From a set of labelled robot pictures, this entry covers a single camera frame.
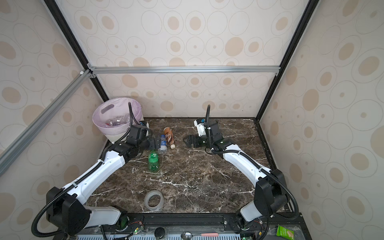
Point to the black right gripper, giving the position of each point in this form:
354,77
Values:
188,143

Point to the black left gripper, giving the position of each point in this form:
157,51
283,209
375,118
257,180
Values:
153,144

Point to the clear bottle red label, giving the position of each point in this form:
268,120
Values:
117,121

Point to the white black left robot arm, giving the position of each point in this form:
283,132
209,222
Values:
66,212

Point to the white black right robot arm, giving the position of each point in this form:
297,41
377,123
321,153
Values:
271,196

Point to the pink bin liner bag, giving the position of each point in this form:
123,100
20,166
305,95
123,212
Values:
114,117

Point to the white plastic waste bin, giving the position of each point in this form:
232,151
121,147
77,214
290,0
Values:
117,136

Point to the blue label water bottle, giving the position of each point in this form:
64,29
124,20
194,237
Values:
163,145

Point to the green plastic soda bottle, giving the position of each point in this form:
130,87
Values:
153,161

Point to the clear tape roll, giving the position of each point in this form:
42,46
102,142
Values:
154,201

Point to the black round knob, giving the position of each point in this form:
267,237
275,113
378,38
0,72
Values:
160,233

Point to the green snack packet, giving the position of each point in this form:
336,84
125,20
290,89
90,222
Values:
285,233

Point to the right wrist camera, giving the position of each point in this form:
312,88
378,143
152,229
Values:
200,125

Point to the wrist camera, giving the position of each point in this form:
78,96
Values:
200,125
145,124

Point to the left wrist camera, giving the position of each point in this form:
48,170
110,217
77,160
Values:
145,124

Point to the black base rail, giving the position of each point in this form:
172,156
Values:
142,227

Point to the aluminium frame bar back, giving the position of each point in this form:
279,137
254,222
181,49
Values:
185,70

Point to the aluminium frame bar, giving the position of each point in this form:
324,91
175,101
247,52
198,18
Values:
185,70
9,156

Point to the metal spoon red handle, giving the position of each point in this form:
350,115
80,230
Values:
189,235

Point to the aluminium frame bar left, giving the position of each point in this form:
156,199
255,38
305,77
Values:
9,156

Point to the black frame post left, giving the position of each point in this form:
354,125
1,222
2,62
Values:
66,30

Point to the black frame post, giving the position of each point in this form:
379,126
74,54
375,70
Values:
302,25
66,30

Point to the black frame post right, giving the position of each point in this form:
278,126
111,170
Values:
302,25

